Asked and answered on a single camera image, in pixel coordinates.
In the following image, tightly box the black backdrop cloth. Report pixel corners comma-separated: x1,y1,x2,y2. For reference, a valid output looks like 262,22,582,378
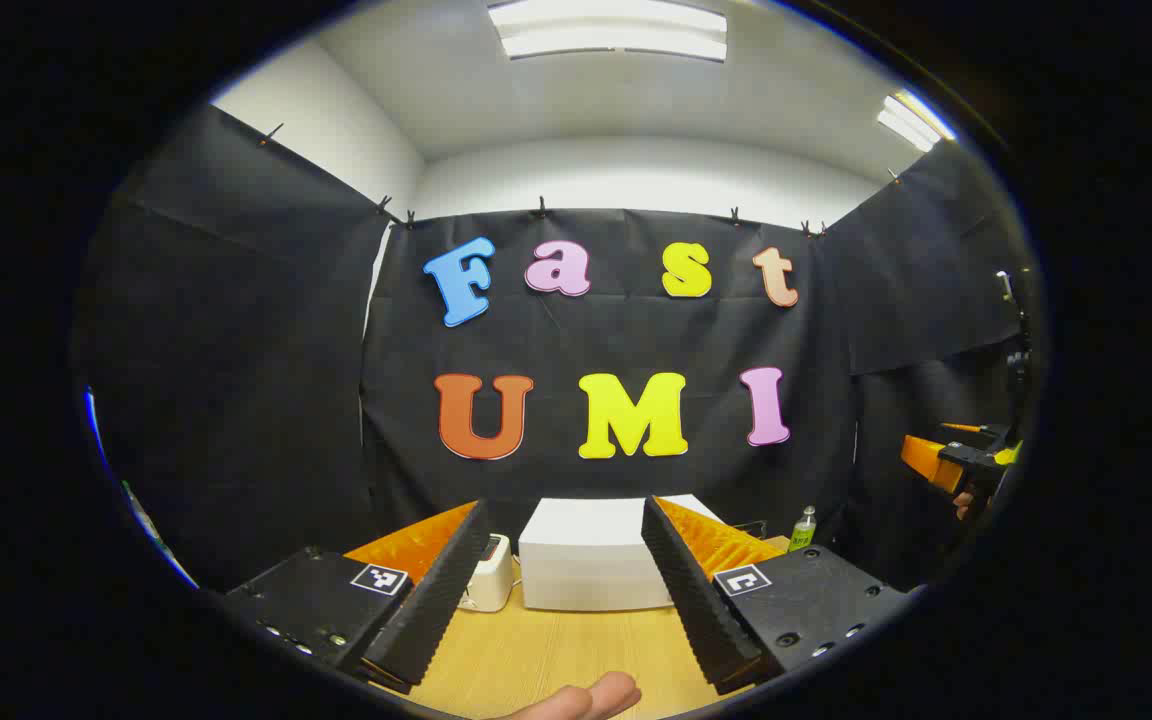
71,100,1042,596

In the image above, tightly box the large ceiling light panel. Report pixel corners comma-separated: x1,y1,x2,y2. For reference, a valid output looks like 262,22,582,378
486,0,729,63

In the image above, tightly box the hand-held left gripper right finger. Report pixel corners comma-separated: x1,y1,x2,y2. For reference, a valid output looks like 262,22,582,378
641,495,922,696

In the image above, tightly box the white microwave oven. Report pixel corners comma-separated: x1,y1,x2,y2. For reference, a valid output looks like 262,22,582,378
518,495,727,613

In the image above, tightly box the row of black cloth clips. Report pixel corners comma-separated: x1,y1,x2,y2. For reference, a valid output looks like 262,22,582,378
258,122,905,241

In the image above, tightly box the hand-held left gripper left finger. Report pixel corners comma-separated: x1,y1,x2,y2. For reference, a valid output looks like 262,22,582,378
224,498,493,696

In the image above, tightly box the small ceiling light panel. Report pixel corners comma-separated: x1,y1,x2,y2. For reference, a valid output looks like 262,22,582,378
876,90,959,153

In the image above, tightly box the small white toaster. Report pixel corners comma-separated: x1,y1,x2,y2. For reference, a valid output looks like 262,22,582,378
458,533,515,613

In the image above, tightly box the dark metal stand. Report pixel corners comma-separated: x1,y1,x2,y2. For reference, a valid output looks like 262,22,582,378
996,270,1037,431

